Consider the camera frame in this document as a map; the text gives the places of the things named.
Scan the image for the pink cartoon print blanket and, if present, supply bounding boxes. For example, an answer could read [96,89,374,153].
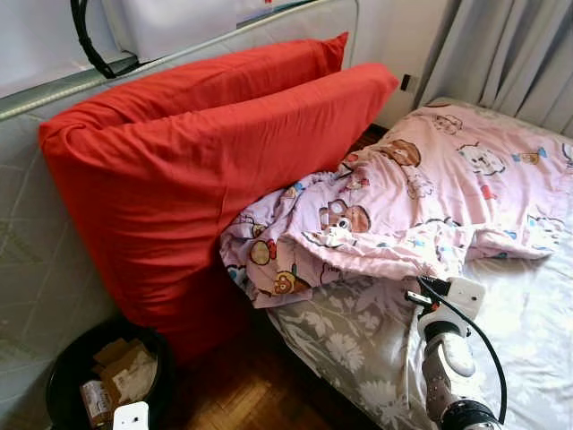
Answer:
[219,99,573,310]

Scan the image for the bed with grey floral sheet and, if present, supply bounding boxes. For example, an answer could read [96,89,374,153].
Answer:
[264,94,573,430]

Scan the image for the grey curtain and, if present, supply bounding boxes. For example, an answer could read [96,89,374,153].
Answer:
[416,0,573,135]

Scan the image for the large red cushion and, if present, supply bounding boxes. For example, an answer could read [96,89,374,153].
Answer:
[38,63,400,366]
[40,32,350,135]

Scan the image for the brown cardboard scraps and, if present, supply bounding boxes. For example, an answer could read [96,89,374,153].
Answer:
[92,336,160,404]

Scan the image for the brown drink can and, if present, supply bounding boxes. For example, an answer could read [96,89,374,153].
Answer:
[79,380,113,429]

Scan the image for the black waste bin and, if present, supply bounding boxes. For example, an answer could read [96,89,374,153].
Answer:
[45,321,175,430]

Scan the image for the grey quilted mattress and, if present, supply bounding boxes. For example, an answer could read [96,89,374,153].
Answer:
[0,0,361,430]

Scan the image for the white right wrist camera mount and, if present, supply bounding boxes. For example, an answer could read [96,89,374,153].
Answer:
[441,277,487,319]

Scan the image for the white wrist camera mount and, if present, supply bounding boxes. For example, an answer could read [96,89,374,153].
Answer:
[441,277,487,319]
[113,401,150,430]

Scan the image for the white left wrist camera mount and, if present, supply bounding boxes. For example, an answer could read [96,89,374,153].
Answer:
[113,401,150,430]

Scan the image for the black looped hose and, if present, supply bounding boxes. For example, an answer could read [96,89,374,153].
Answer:
[70,0,140,80]

